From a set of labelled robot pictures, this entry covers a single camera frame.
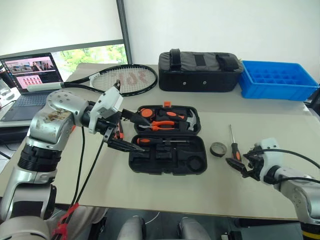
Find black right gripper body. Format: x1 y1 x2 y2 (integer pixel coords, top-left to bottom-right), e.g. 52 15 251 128
243 147 264 174

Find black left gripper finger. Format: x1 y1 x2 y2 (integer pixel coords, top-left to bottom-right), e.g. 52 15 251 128
107 138 148 154
121 108 151 127

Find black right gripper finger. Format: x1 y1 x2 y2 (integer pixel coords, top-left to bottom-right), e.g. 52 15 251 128
241 167 261 181
225 157 248 172

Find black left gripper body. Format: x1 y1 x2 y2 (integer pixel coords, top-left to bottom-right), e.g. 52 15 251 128
96 110 126 146

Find orange utility knife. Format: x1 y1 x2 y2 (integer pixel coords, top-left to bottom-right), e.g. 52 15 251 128
114 121 126 140

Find slim black orange screwdriver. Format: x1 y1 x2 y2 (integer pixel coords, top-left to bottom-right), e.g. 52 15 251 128
228 124 242 161

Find black electrical tape roll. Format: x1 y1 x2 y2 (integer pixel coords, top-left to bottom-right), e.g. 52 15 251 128
209 141 228 159

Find black plastic tool case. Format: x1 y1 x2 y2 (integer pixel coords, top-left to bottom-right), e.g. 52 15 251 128
127 101 209 176

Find orange black tape measure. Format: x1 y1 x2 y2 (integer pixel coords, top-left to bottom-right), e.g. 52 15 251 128
138 107 156 119

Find stubby black orange screwdriver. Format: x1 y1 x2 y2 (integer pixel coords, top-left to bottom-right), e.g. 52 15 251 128
156 109 187 121

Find black white tennis racket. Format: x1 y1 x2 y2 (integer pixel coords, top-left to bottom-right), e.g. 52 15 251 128
26 64 159 98

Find steel claw hammer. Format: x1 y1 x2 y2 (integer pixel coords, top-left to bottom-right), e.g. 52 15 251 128
174 109 199 132

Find blue plastic divided crate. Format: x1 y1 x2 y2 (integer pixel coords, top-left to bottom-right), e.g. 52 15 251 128
237 59 320 102

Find grey rounded leg cover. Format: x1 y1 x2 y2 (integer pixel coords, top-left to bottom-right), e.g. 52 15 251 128
116 215 147 240
176 216 211 240

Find black grey fabric bag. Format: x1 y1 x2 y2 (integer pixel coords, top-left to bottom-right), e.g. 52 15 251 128
158 48 245 93

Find beige cloth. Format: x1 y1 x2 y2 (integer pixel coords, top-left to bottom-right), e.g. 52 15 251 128
44 205 109 240

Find yellow tape band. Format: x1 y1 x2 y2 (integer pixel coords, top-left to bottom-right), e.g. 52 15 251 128
301 228 320 238

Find black flat box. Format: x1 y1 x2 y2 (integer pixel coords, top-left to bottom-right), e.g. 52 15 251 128
0 124 30 146

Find open grey laptop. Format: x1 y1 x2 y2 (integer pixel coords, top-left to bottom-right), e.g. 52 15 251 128
0 52 65 123

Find white roller blind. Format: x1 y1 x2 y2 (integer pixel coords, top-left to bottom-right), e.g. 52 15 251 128
0 0 125 58

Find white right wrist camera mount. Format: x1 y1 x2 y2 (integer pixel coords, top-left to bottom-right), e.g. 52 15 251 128
253 137 286 182

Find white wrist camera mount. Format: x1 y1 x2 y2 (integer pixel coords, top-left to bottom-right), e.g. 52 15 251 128
88 79 124 135
253 137 286 182

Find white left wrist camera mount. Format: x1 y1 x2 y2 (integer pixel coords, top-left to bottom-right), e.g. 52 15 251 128
88 79 124 135

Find orange handled pliers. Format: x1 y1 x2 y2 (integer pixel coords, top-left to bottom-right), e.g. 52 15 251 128
138 120 176 132

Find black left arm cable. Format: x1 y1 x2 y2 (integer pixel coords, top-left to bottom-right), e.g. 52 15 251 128
74 139 105 208
70 126 87 208

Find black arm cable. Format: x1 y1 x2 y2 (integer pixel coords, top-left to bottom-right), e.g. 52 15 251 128
74 139 105 208
70 126 87 208
264 173 320 186
259 148 320 169

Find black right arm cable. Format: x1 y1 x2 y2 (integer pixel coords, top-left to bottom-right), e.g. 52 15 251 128
259 148 320 169
264 173 320 186

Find thin white wire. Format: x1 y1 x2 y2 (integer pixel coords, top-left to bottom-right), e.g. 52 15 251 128
145 211 161 226

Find grey window frame post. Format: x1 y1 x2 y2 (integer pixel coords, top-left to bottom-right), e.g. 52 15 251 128
115 0 134 66

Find red tape on cables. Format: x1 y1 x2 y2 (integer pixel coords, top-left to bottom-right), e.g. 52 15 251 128
55 202 81 237

